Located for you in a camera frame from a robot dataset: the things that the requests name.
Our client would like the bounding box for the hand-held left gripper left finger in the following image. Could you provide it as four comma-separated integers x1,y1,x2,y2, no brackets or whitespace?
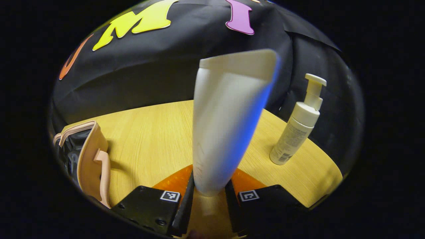
111,164,195,237

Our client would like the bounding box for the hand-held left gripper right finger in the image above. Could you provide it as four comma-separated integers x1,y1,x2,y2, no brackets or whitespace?
224,168,310,237

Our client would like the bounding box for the white squeeze tube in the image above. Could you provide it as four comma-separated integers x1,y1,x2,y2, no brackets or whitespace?
192,49,281,197

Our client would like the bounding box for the white pump bottle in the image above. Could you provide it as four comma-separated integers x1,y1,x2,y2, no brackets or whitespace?
269,73,327,166

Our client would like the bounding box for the beige pink suitcase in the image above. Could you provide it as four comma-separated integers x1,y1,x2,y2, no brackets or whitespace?
52,120,112,209

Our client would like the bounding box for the black backdrop cloth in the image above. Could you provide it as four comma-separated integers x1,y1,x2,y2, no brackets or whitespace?
50,0,366,173

